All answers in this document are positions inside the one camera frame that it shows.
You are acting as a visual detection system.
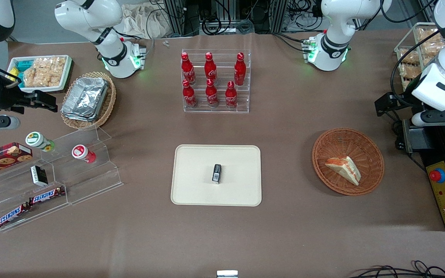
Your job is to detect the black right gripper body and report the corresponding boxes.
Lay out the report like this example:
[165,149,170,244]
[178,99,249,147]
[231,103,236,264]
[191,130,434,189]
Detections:
[0,79,38,115]

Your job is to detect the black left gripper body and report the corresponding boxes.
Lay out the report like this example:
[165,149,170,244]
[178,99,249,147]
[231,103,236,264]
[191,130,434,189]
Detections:
[395,93,445,115]

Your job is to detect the triangular sandwich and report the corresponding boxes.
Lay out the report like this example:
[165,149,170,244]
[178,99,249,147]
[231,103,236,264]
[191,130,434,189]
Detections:
[325,156,362,186]

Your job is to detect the white rectangular snack tray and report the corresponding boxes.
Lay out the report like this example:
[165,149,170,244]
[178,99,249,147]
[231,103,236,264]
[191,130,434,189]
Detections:
[7,55,73,93]

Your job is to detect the light wicker basket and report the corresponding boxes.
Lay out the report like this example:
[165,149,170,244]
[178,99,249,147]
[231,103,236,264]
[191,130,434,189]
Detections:
[60,71,117,130]

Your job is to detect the brown wicker basket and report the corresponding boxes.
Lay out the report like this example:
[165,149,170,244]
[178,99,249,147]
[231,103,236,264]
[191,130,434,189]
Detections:
[312,128,384,196]

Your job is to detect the beige plastic tray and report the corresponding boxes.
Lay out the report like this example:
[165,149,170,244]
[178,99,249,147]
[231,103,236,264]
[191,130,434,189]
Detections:
[171,145,262,207]

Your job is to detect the rice cracker snack bag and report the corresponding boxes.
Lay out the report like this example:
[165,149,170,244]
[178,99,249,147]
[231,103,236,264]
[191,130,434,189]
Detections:
[22,57,67,88]

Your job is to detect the green lidded cup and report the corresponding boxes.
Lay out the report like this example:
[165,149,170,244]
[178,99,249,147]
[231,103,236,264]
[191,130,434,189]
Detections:
[25,132,55,152]

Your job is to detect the teal packet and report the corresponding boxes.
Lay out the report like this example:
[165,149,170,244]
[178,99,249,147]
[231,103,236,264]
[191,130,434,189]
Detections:
[15,59,34,73]

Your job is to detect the aluminium foil container stack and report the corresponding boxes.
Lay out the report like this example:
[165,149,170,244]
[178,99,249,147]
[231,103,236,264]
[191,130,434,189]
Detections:
[61,77,109,122]

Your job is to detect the grey metal plate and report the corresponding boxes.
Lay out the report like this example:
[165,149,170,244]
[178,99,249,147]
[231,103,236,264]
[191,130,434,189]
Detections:
[402,119,436,154]

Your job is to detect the red lidded cup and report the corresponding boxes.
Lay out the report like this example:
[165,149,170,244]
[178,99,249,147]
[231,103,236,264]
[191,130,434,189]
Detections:
[72,144,97,164]

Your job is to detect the red cookie box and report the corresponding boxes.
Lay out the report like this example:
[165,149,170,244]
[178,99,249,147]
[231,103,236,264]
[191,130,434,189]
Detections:
[0,142,33,179]

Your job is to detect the black machine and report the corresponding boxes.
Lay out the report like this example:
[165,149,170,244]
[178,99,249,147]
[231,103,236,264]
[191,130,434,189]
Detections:
[402,114,445,232]

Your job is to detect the black and white small box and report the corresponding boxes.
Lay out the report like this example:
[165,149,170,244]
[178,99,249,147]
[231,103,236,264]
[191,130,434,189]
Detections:
[30,165,49,187]

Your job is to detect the clear acrylic step stand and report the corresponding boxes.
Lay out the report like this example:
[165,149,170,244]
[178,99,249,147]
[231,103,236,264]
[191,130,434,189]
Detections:
[0,125,124,232]

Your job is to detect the snickers chocolate bar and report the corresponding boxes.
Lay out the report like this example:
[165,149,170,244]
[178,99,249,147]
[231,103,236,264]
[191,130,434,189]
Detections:
[29,187,66,205]
[0,203,30,229]

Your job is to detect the white cloth bag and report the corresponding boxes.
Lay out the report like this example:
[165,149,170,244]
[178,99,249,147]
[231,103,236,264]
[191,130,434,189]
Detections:
[119,3,173,39]

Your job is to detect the clear acrylic bottle rack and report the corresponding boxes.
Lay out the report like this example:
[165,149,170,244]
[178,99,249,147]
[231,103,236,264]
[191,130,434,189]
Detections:
[181,49,252,114]

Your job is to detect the red cola bottle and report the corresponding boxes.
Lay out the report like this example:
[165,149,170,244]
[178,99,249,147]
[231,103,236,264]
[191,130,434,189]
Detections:
[204,53,218,84]
[182,80,198,108]
[234,53,247,86]
[225,81,239,110]
[206,78,219,108]
[181,53,196,86]

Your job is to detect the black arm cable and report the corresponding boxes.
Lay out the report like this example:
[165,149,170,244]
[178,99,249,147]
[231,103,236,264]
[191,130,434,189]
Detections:
[390,29,445,105]

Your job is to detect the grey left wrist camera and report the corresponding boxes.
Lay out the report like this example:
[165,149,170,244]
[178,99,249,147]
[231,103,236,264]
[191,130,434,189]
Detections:
[411,110,445,127]

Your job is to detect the black machine cable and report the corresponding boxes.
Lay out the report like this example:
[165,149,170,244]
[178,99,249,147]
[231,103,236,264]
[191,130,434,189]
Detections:
[392,116,405,151]

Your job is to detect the white wire rack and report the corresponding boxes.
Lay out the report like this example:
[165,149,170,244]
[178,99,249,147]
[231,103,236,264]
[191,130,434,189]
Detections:
[394,22,445,92]

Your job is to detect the black base cables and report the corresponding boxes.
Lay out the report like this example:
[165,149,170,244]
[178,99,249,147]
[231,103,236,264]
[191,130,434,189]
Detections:
[272,32,310,53]

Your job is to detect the black floor cables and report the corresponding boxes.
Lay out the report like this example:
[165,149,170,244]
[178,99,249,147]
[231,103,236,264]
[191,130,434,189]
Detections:
[349,260,445,278]

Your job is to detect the coiled black cable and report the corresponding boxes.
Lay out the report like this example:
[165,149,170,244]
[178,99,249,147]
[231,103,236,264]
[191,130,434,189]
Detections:
[201,16,224,36]

